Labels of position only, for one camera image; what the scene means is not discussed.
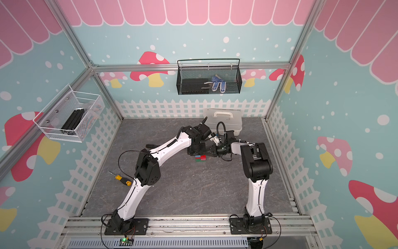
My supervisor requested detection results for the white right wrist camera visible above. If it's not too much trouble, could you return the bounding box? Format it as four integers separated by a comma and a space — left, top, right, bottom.
210, 133, 220, 145

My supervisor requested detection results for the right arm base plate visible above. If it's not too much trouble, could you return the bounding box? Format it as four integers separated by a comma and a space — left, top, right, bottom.
229, 216, 273, 236

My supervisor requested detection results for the green lit circuit board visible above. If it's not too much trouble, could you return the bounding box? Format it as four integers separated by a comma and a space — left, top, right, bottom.
119, 238, 134, 247

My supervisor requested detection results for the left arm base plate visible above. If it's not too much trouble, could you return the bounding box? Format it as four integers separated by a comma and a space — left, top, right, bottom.
104, 218, 149, 236

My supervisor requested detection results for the white wire mesh basket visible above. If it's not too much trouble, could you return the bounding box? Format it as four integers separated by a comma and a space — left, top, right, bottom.
33, 85, 105, 143

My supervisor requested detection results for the blue white item in basket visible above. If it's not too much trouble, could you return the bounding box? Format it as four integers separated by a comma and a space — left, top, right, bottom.
204, 75, 227, 93

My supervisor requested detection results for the black wire mesh basket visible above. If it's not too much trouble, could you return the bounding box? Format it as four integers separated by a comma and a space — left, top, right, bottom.
176, 58, 243, 95

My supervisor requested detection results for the black box in white basket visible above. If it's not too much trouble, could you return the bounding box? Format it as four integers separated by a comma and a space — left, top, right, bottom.
60, 108, 85, 135

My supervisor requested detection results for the white plastic storage box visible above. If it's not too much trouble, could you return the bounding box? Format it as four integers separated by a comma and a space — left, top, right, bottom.
204, 109, 243, 136

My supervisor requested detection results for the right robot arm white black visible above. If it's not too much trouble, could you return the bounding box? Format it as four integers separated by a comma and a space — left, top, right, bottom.
207, 131, 273, 233

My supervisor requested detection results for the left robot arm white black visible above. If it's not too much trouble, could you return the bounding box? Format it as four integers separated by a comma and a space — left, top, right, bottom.
106, 122, 219, 234

